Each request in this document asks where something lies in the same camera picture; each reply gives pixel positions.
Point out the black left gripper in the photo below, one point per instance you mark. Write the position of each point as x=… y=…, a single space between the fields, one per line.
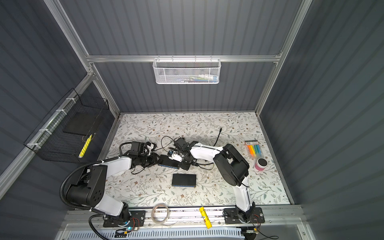
x=154 y=160

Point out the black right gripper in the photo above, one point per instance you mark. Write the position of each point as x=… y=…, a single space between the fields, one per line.
x=185 y=167

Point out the black network switch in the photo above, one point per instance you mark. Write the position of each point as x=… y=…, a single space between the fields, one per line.
x=165 y=161
x=184 y=180

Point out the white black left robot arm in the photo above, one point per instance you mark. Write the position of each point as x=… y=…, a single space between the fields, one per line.
x=84 y=187

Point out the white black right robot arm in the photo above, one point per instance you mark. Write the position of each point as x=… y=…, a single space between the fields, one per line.
x=232 y=166

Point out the yellow marker in black basket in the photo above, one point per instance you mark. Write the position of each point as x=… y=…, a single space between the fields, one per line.
x=85 y=147

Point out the coloured marker pack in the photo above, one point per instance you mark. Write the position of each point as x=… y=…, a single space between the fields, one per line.
x=254 y=149

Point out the yellow glue stick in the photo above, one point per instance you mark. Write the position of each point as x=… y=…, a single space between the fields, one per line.
x=205 y=217

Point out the pink black tape roll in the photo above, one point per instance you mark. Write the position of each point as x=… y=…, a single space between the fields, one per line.
x=261 y=164

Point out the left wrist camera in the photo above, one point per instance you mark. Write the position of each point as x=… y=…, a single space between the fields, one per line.
x=141 y=149

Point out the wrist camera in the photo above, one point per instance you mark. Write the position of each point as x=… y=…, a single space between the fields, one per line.
x=141 y=149
x=179 y=151

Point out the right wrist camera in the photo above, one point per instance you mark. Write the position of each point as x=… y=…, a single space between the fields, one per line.
x=179 y=151

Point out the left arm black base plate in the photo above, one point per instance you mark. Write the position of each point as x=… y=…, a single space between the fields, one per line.
x=133 y=219

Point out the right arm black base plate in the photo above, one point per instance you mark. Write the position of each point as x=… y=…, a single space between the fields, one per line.
x=236 y=216

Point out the black wire mesh basket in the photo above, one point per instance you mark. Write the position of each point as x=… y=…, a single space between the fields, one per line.
x=62 y=137

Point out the white wire mesh basket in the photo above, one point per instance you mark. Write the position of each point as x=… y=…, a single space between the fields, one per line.
x=187 y=73

